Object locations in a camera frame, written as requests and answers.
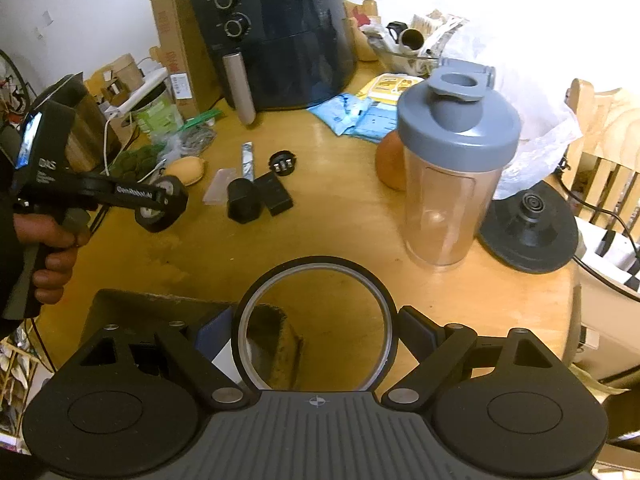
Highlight black hexagonal block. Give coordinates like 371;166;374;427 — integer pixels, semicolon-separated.
226;176;263;225

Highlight black air fryer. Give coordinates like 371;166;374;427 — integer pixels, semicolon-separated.
189;0;358;126

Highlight black tape roll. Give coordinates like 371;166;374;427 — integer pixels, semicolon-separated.
134;174;190;233

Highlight black rectangular box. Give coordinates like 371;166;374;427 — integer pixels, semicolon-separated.
252;171;295;217

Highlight cotton swab box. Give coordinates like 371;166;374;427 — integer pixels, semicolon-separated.
409;9;446;36

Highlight wooden chair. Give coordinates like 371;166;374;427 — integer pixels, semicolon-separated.
565;77;640;228

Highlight glass bowl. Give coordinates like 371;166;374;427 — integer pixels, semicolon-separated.
367;30;447;79

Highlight wooden rack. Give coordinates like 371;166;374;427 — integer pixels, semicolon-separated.
0;327;42;461

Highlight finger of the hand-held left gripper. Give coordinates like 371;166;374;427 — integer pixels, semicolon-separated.
142;180;176;218

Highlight clear shaker bottle grey lid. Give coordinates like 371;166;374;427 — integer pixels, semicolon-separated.
396;58;522;273

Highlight small black plug adapter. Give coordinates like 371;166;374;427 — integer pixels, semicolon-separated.
268;150;298;177

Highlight clear bag of dark items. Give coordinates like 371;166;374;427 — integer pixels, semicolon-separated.
160;127;219;159

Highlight black kettle base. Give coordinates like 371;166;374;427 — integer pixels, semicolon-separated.
477;180;581;274

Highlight blue packet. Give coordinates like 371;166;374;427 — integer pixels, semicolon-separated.
307;92;373;136
352;105;401;145

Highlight yellow sponge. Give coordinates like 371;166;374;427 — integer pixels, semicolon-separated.
165;156;206;187

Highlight steel kettle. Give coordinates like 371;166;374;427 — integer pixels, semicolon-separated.
32;74;123;173

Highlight brown cardboard box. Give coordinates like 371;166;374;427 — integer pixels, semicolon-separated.
146;0;223;121

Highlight clear plastic piece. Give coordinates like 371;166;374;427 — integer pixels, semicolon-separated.
202;167;238;206

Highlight wooden holder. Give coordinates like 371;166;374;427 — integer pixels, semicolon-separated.
344;0;382;63

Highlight marble pattern stick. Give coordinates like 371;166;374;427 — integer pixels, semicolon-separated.
241;141;256;182

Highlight orange fruit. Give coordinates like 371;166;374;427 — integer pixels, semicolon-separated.
375;130;408;192

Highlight brown tube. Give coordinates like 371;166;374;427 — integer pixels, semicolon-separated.
400;27;427;54

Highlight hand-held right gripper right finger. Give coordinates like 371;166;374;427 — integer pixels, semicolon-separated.
380;305;576;409

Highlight white power strip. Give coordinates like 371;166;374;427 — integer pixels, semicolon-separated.
106;69;169;117

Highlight dark green scouring pad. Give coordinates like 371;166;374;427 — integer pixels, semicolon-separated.
110;144;167;179

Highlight brown paper jar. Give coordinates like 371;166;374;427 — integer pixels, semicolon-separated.
112;54;147;92

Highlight yellow wet wipes pack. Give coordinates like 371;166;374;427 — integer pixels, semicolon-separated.
357;72;425;104

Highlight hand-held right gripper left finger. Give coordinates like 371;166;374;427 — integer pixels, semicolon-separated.
65;305;257;409

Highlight white plastic bag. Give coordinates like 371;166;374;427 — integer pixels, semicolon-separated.
440;10;584;201

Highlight black power cable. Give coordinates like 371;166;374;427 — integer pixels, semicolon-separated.
572;252;640;306

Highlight black ring with clear lens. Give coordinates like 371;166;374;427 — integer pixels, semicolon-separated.
231;255;400;392

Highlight person's left hand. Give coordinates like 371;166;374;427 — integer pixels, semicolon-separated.
14;212;92;307

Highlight green label packet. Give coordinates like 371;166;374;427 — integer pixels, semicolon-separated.
134;91;184;142

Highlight bicycle wheel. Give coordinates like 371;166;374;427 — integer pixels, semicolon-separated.
0;49;32;113

